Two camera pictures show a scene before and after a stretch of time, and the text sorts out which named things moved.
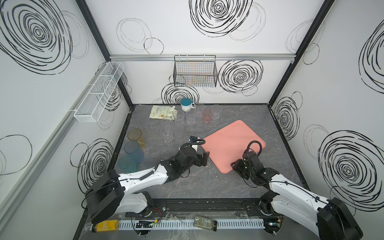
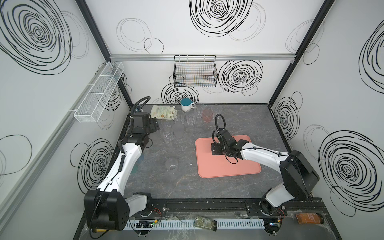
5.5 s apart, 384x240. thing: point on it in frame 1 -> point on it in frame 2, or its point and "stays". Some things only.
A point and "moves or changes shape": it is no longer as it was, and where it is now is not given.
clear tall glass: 168,133 stays
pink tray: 230,143 moves or changes shape
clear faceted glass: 191,116 stays
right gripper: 240,167 -> 215,148
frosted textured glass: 178,130 stays
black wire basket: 197,71 stays
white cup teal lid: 186,104 stays
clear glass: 216,109 stays
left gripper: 201,158 -> 153,124
